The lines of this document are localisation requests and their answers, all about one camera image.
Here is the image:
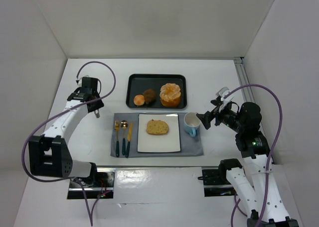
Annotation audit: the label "seeded bread slice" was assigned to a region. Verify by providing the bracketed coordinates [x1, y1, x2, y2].
[146, 119, 169, 135]

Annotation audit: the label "silver metal tongs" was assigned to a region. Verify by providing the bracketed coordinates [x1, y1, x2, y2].
[94, 110, 100, 118]

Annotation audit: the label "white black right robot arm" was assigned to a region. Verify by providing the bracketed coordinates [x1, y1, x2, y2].
[197, 100, 299, 227]

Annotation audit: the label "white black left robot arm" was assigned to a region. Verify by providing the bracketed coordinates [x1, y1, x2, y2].
[28, 77, 104, 179]

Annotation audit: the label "light blue mug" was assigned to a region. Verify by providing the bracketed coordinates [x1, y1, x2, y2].
[184, 113, 201, 137]

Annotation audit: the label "grey cloth placemat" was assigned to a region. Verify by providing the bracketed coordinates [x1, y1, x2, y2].
[110, 113, 203, 158]

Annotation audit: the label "white square plate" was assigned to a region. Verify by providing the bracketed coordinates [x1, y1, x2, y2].
[137, 113, 181, 153]

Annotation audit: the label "orange round cake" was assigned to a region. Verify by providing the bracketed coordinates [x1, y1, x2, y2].
[159, 83, 181, 108]

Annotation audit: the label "small round golden bun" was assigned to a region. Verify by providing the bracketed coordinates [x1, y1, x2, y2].
[134, 95, 145, 106]

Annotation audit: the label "black rectangular baking tray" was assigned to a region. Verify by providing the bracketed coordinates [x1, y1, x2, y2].
[126, 74, 187, 110]

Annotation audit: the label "brown chocolate croissant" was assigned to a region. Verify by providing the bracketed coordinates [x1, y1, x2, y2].
[143, 89, 156, 105]

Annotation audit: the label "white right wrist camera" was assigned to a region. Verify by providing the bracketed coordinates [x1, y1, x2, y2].
[216, 87, 234, 112]

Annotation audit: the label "gold fork green handle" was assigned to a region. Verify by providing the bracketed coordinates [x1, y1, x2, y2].
[115, 120, 120, 157]

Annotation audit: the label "gold spoon green handle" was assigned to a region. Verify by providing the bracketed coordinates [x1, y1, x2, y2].
[121, 120, 128, 156]

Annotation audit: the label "aluminium frame rail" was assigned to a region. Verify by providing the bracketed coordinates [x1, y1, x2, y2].
[233, 57, 276, 165]

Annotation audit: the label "gold knife green handle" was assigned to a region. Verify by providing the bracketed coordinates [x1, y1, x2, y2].
[125, 123, 133, 158]

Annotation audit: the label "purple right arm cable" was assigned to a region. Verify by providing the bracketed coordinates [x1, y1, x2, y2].
[224, 84, 284, 227]

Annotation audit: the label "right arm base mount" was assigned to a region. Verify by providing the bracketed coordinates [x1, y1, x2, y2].
[197, 168, 235, 197]

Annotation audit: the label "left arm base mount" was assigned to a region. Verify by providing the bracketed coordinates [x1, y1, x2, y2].
[67, 168, 115, 200]

